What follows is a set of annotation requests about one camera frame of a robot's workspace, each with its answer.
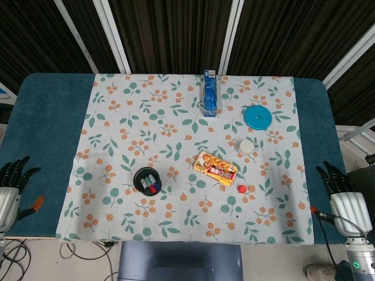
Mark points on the teal fabric table cover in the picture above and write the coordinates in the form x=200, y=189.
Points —
x=44, y=117

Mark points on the white metal frame post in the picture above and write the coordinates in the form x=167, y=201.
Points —
x=231, y=36
x=112, y=36
x=348, y=60
x=76, y=36

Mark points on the crumpled beige rag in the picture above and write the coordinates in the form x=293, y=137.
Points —
x=320, y=271

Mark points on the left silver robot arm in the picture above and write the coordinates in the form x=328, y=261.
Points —
x=1, y=243

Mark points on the small red bottle cap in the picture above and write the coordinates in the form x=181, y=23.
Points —
x=241, y=189

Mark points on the black mesh chair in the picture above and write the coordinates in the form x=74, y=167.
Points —
x=363, y=177

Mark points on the red capped marker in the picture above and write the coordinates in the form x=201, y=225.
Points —
x=150, y=185

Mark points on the black mesh pen holder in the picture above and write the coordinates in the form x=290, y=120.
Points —
x=138, y=175

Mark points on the floral print tablecloth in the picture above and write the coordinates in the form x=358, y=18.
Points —
x=175, y=131

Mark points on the yellow snack package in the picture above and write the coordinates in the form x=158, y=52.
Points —
x=215, y=169

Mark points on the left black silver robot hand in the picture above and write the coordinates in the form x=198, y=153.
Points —
x=8, y=202

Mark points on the white metal frame rail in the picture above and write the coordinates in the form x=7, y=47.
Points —
x=356, y=136

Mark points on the blue capped marker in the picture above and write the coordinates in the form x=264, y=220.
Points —
x=156, y=183

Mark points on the small white jar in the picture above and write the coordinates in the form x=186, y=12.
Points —
x=246, y=147

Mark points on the blue carton box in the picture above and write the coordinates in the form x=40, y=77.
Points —
x=209, y=96

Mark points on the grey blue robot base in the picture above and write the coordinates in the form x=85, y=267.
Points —
x=180, y=263

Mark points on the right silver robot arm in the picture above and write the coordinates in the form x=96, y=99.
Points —
x=361, y=257

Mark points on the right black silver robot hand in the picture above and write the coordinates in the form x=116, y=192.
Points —
x=348, y=210

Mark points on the blue round plastic lid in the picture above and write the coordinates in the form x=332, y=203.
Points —
x=257, y=117

